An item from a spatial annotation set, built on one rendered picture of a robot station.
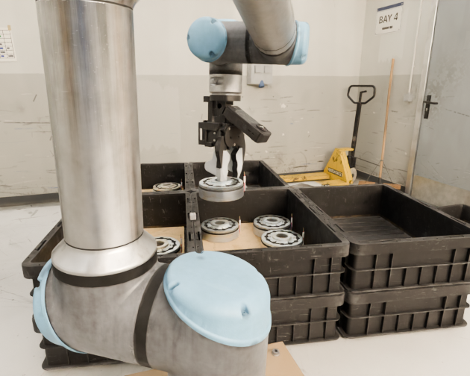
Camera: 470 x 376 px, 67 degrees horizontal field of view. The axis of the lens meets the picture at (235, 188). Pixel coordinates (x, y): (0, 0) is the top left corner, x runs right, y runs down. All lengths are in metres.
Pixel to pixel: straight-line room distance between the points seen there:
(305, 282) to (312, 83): 4.12
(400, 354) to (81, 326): 0.63
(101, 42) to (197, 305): 0.26
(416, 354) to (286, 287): 0.30
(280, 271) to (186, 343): 0.36
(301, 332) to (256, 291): 0.43
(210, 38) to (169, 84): 3.46
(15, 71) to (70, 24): 3.82
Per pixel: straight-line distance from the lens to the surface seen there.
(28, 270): 0.71
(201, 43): 0.69
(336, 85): 4.92
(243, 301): 0.37
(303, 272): 0.73
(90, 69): 0.36
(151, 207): 1.03
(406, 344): 0.89
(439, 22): 4.26
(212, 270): 0.40
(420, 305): 0.89
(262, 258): 0.67
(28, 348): 0.91
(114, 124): 0.36
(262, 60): 0.70
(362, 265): 0.77
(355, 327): 0.85
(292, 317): 0.78
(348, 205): 1.14
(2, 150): 4.28
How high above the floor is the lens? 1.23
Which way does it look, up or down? 16 degrees down
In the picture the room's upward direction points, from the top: straight up
